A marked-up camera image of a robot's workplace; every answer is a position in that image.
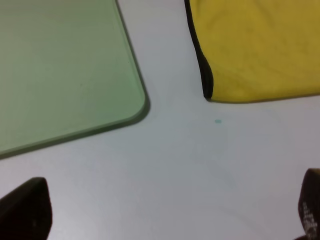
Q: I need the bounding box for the light green plastic tray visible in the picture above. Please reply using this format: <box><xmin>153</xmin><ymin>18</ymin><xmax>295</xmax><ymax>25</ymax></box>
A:
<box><xmin>0</xmin><ymin>0</ymin><xmax>149</xmax><ymax>158</ymax></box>

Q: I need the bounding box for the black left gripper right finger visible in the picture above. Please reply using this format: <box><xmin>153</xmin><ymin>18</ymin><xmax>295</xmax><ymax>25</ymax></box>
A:
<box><xmin>296</xmin><ymin>168</ymin><xmax>320</xmax><ymax>240</ymax></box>

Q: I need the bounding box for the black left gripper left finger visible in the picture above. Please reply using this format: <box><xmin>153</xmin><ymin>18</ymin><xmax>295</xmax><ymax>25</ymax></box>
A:
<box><xmin>0</xmin><ymin>177</ymin><xmax>53</xmax><ymax>240</ymax></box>

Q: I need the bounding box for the yellow towel with black trim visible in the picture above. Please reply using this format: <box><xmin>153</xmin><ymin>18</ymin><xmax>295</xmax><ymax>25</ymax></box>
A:
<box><xmin>184</xmin><ymin>0</ymin><xmax>320</xmax><ymax>103</ymax></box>

